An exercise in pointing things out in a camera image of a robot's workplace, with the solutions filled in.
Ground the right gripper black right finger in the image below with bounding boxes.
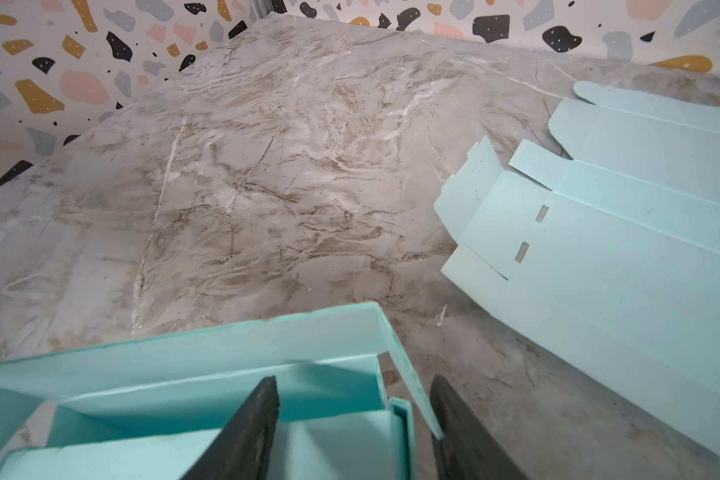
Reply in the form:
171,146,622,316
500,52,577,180
430,375,528,480

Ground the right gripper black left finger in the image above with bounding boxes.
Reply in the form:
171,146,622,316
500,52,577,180
181,376,280,480

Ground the mint paper box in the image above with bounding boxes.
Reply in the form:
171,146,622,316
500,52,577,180
0,302,443,479
434,81,720,457

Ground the flat mint paper box blank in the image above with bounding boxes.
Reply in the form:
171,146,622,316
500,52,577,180
434,81,720,457

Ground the aluminium left corner post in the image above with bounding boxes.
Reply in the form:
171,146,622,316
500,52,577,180
249,0,274,21

